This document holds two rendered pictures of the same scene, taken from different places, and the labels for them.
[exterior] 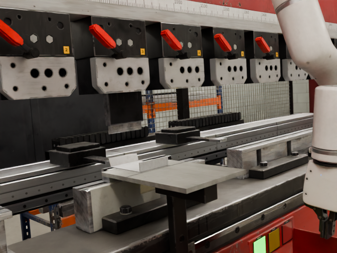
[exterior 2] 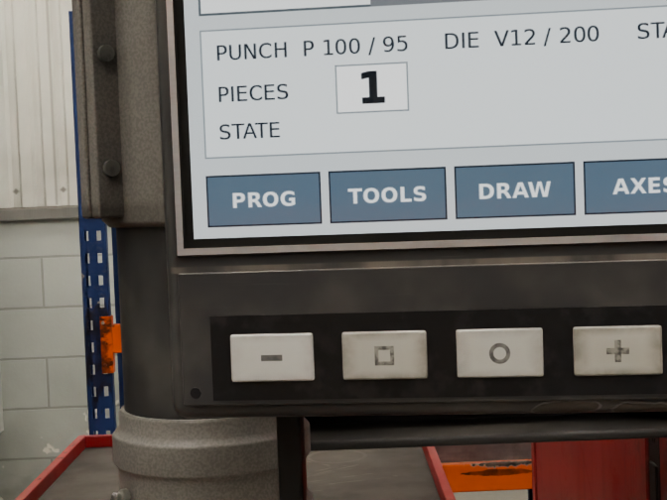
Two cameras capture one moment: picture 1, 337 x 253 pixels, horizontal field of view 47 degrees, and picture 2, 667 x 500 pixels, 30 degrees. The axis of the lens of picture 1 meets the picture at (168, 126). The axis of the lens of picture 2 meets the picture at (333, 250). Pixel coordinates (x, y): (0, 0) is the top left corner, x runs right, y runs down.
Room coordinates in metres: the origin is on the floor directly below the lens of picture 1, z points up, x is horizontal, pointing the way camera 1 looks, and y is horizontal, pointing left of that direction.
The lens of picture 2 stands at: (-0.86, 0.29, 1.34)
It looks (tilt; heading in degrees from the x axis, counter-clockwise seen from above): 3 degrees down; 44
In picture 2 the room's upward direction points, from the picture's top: 2 degrees counter-clockwise
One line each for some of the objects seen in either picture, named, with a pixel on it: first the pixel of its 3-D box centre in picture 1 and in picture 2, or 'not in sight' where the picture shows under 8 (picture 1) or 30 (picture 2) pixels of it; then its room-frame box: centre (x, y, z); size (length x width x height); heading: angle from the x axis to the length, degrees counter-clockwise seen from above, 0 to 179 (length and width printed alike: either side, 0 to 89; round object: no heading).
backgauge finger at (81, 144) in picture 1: (92, 155); not in sight; (1.05, 0.21, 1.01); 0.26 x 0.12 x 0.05; 44
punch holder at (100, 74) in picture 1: (112, 56); not in sight; (0.92, 0.12, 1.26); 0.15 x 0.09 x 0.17; 134
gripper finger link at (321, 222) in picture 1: (320, 220); not in sight; (0.85, -0.33, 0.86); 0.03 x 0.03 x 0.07; 44
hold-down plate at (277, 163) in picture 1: (280, 165); not in sight; (1.32, -0.37, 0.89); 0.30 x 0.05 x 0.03; 134
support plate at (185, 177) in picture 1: (170, 172); not in sight; (0.83, 0.00, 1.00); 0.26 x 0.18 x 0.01; 44
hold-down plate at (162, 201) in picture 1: (159, 208); not in sight; (0.93, 0.03, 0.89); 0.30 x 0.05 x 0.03; 134
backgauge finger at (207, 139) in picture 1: (193, 135); not in sight; (1.33, -0.08, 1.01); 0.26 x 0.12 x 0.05; 44
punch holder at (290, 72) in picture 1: (287, 58); not in sight; (1.47, -0.46, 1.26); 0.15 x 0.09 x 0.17; 134
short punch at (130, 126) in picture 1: (124, 112); not in sight; (0.94, 0.10, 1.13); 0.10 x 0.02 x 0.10; 134
